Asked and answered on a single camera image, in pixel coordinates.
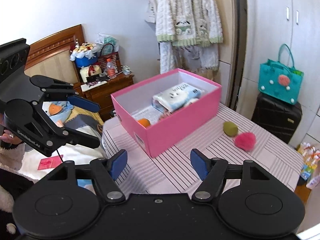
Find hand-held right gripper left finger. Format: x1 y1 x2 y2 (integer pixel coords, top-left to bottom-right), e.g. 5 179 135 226
46 149 128 200

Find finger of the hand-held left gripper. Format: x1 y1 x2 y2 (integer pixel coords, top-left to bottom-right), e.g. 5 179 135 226
62 127 102 153
30 75 100 113

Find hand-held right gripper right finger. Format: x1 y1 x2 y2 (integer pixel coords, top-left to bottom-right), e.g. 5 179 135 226
190 149 270 200

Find pink cardboard box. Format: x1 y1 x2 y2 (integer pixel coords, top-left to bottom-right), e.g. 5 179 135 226
111 68 222 158

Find orange plush ball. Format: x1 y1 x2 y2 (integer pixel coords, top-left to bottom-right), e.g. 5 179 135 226
137 118 152 129

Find blue tissue pack large print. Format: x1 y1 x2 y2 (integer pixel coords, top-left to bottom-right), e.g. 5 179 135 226
175 82 205 100

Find person's left forearm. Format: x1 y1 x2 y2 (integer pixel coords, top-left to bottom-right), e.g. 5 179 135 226
0 141 35 235

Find person's left hand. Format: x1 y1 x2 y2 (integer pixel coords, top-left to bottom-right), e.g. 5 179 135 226
0 114 24 145

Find printed bed quilt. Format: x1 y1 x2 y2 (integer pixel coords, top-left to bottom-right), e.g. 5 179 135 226
19 100 107 188

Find wooden nightstand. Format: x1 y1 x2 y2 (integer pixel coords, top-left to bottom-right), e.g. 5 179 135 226
81 72 135 122

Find black checkered pouch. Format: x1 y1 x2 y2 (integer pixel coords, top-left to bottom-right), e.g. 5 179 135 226
85 75 110 85

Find cream gift with red ribbon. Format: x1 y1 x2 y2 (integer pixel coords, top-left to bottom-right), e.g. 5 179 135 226
79 64 103 80

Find flower bouquet in blue box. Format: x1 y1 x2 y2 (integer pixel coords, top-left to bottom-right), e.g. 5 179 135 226
70 42 99 68

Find pink paper card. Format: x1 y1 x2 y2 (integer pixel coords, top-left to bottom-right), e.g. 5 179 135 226
37 155 63 169

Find plastic water bottle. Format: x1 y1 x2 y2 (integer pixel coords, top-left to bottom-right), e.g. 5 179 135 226
106 59 118 78

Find green plush toy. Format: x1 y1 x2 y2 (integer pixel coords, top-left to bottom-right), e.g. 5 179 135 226
223 121 239 137

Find plaid handbag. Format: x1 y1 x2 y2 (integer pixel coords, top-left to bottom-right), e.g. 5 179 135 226
97 43 120 68

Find pink plush ball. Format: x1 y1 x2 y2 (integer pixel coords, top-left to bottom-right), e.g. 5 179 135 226
234 132 257 152

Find wooden bed headboard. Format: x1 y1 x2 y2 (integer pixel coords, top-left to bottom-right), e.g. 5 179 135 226
24 24 85 85

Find printed paper sheet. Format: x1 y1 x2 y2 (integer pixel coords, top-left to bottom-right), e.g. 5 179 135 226
131 106 163 125

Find striped tablecloth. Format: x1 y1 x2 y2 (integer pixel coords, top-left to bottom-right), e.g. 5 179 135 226
101 102 304 195

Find clear plastic bag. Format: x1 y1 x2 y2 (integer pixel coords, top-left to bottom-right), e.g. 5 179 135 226
96 33 120 53

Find black suitcase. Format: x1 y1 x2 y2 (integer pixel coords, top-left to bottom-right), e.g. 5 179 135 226
251 92 303 144

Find fluffy white pajama pants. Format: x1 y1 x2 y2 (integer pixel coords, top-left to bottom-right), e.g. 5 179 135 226
159 40 220 74

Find teal felt handbag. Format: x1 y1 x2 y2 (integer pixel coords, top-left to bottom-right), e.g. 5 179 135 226
259 44 304 105

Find clear snack bag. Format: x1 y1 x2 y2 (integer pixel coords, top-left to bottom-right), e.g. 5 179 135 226
297 141 320 189

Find white canvas tote bag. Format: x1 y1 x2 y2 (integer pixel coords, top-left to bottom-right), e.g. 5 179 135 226
144 0 159 24

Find fluffy white pajama jacket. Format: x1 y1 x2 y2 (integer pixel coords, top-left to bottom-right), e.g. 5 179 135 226
155 0 224 47

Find white wardrobe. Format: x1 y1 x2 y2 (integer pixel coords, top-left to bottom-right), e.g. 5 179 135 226
235 0 320 145

